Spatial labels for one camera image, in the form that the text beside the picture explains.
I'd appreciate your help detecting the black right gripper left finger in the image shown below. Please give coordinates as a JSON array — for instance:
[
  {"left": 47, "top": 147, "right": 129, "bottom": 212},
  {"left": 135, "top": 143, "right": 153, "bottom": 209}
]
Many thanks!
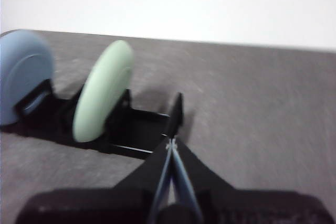
[{"left": 14, "top": 138, "right": 174, "bottom": 224}]

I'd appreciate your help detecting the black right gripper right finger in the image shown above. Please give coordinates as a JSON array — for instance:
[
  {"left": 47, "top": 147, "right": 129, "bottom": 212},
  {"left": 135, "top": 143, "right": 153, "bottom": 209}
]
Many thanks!
[{"left": 173, "top": 139, "right": 334, "bottom": 224}]

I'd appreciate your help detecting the pale green round plate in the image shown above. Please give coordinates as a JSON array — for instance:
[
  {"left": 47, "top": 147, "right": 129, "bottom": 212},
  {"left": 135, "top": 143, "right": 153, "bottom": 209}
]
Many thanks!
[{"left": 72, "top": 39, "right": 135, "bottom": 143}]

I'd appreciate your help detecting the light blue round plate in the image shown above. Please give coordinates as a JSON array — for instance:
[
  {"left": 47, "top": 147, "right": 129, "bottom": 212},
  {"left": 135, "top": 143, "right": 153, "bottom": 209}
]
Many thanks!
[{"left": 0, "top": 30, "right": 56, "bottom": 127}]

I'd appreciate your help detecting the black plastic plate rack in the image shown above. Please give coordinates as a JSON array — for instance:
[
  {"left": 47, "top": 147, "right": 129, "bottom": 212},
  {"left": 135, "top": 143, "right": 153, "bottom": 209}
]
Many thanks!
[{"left": 0, "top": 78, "right": 185, "bottom": 161}]

